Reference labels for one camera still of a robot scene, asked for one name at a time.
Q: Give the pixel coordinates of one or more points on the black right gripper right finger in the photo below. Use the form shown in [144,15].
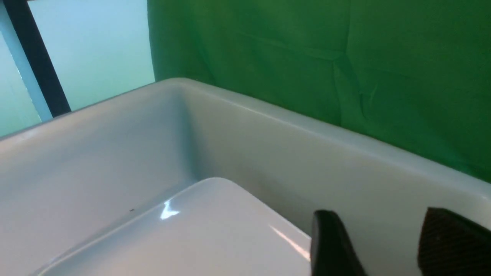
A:
[452,245]

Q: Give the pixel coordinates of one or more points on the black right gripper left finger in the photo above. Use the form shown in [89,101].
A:
[331,251]

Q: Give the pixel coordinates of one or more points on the large white square plate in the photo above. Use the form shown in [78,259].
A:
[212,228]

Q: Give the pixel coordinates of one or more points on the green cloth backdrop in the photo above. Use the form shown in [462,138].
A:
[415,74]

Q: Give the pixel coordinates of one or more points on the large white plastic tub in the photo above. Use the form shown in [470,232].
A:
[66,181]

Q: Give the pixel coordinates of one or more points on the black window frame bar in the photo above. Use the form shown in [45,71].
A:
[30,55]

